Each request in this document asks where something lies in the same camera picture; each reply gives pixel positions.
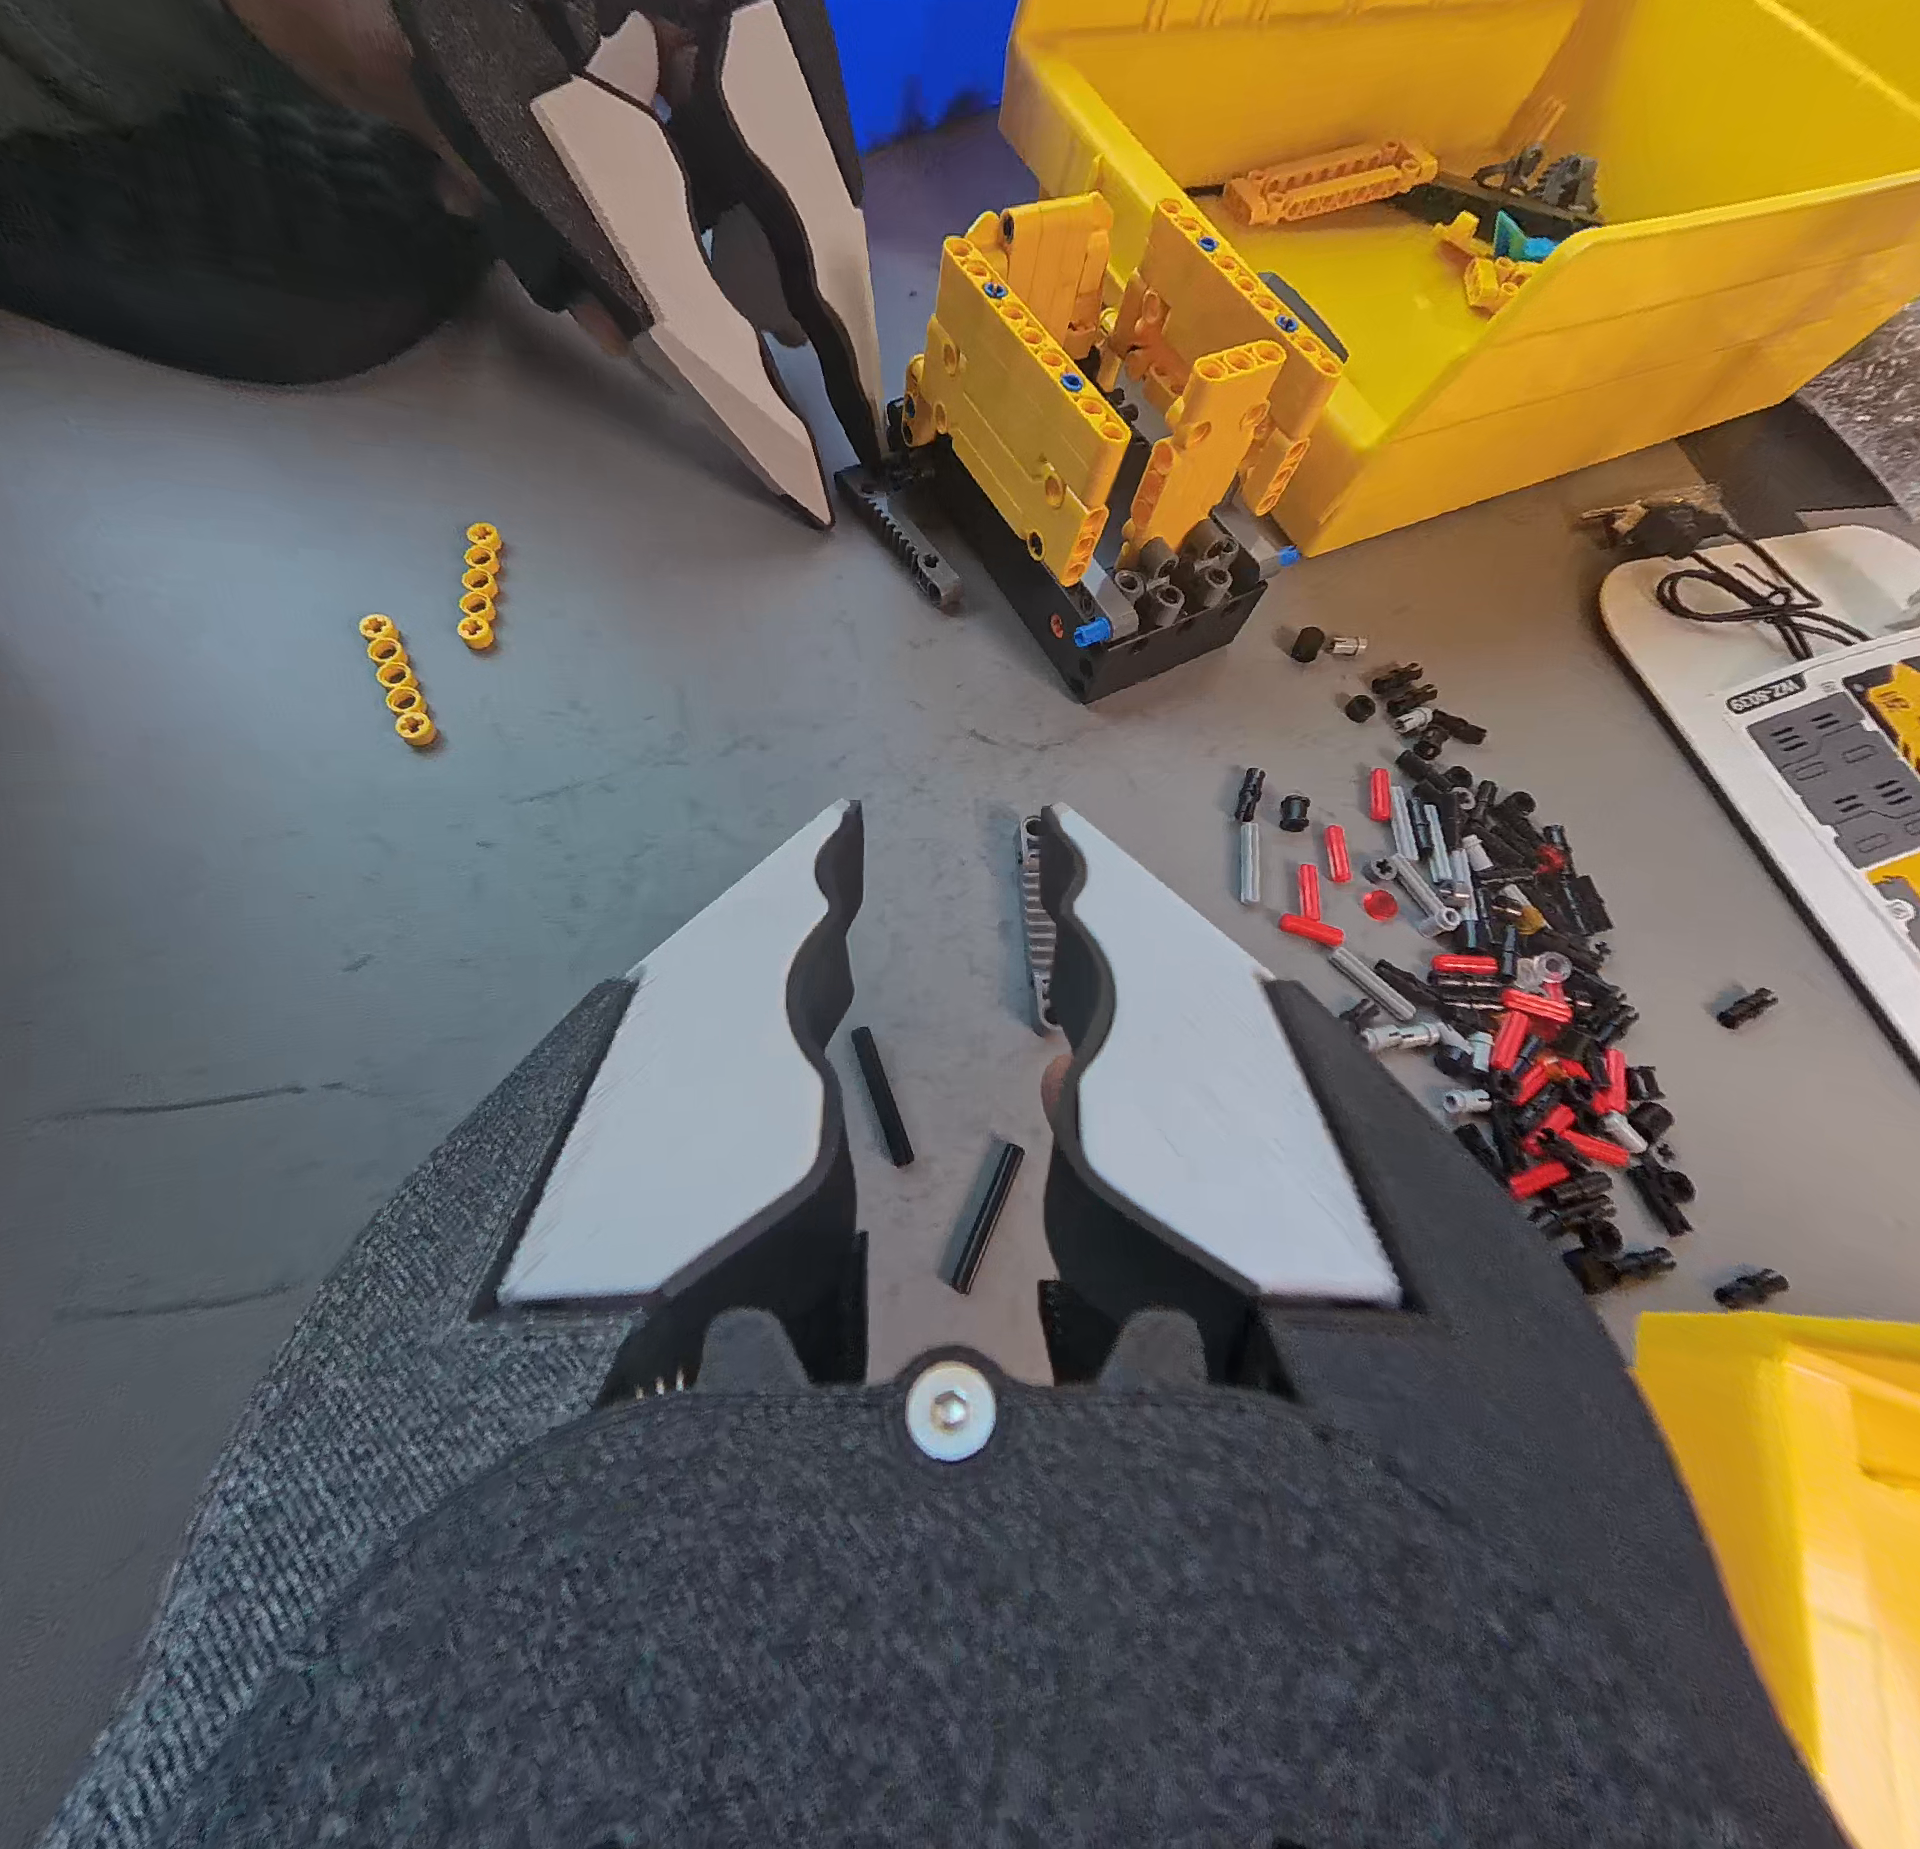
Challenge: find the yellow black lego model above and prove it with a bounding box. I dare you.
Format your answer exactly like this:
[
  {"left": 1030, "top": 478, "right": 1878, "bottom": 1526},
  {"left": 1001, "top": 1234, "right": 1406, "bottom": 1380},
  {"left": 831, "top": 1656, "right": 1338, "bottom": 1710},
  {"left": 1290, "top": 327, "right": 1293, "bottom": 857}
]
[{"left": 885, "top": 192, "right": 1352, "bottom": 706}]

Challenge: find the clear bubble wrap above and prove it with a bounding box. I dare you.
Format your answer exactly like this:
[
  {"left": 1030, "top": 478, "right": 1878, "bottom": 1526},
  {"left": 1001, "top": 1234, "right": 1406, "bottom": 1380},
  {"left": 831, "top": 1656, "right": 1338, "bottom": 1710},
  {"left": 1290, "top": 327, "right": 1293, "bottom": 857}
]
[{"left": 1793, "top": 334, "right": 1920, "bottom": 458}]

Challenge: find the orange lego frame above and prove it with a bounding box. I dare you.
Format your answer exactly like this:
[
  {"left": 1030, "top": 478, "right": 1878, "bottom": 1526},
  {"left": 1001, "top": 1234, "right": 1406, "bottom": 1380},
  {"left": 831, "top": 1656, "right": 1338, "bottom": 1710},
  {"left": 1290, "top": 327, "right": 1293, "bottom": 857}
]
[{"left": 1222, "top": 140, "right": 1439, "bottom": 229}]

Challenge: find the black lego axle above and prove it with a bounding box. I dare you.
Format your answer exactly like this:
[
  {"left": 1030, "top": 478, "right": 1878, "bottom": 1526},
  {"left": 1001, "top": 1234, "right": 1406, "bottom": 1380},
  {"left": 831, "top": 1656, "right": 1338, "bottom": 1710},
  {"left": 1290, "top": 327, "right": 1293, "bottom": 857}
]
[
  {"left": 939, "top": 1140, "right": 1028, "bottom": 1296},
  {"left": 849, "top": 1028, "right": 918, "bottom": 1172}
]

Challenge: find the black lego beam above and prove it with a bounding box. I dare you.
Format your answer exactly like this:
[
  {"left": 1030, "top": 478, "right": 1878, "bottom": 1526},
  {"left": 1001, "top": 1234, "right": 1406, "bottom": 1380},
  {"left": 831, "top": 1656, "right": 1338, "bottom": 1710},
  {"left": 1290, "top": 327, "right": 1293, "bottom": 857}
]
[{"left": 1402, "top": 176, "right": 1603, "bottom": 234}]

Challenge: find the yellow plastic bin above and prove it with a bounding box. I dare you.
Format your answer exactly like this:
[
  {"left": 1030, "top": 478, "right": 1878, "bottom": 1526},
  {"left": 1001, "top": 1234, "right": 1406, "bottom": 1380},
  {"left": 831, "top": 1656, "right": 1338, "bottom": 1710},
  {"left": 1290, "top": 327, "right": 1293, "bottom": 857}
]
[
  {"left": 1633, "top": 1311, "right": 1920, "bottom": 1849},
  {"left": 996, "top": 0, "right": 1920, "bottom": 561}
]

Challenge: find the person's left hand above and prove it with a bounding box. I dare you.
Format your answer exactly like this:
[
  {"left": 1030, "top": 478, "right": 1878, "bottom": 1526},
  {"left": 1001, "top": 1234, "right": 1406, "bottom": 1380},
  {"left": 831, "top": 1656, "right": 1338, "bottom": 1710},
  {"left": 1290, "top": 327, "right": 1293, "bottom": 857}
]
[{"left": 190, "top": 0, "right": 441, "bottom": 143}]

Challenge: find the yellow lego connector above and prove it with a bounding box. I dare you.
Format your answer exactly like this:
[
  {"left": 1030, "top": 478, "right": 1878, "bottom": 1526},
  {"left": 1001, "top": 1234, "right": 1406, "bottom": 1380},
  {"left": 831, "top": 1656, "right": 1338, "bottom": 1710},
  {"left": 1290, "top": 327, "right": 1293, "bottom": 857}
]
[{"left": 1433, "top": 214, "right": 1541, "bottom": 317}]

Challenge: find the lego sticker sheet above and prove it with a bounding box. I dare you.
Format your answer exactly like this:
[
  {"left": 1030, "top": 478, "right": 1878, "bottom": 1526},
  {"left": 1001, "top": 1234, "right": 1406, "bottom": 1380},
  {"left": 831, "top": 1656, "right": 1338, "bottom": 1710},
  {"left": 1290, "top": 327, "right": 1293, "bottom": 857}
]
[{"left": 1725, "top": 627, "right": 1920, "bottom": 967}]

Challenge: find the blue plastic bin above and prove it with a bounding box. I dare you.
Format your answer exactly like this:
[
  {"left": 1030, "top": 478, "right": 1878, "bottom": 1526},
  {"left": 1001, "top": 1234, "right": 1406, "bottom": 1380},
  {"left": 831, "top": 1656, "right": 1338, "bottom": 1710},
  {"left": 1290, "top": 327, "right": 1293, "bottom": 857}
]
[{"left": 795, "top": 0, "right": 1038, "bottom": 155}]

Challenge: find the pile of small lego pins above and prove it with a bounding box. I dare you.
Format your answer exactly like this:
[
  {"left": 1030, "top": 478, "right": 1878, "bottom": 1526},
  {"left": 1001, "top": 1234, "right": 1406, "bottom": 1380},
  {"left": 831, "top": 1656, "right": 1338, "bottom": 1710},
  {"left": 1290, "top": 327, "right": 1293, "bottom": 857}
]
[{"left": 1233, "top": 622, "right": 1795, "bottom": 1312}]

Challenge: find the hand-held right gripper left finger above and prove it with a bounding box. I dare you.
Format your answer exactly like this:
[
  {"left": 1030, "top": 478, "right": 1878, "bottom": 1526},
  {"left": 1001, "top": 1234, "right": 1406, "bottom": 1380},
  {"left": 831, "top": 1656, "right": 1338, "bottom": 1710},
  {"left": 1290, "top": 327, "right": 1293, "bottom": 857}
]
[{"left": 498, "top": 799, "right": 869, "bottom": 1382}]

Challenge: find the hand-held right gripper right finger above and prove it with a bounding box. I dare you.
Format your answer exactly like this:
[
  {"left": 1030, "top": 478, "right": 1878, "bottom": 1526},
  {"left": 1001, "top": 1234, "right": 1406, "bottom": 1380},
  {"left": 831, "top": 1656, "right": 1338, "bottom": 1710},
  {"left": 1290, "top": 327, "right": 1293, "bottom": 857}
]
[{"left": 1038, "top": 802, "right": 1405, "bottom": 1382}]

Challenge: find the grey lego gear rack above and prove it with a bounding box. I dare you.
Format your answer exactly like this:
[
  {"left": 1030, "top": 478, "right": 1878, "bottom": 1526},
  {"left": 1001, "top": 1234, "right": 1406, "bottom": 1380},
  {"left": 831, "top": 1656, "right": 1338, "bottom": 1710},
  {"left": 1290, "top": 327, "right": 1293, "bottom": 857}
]
[
  {"left": 1017, "top": 816, "right": 1060, "bottom": 1040},
  {"left": 833, "top": 467, "right": 965, "bottom": 610}
]

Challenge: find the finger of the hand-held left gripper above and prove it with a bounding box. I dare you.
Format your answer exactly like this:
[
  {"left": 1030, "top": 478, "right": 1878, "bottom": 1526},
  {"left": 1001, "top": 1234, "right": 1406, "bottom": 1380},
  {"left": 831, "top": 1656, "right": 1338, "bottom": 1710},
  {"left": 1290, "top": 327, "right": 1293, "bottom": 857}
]
[
  {"left": 530, "top": 69, "right": 839, "bottom": 534},
  {"left": 697, "top": 0, "right": 890, "bottom": 468}
]

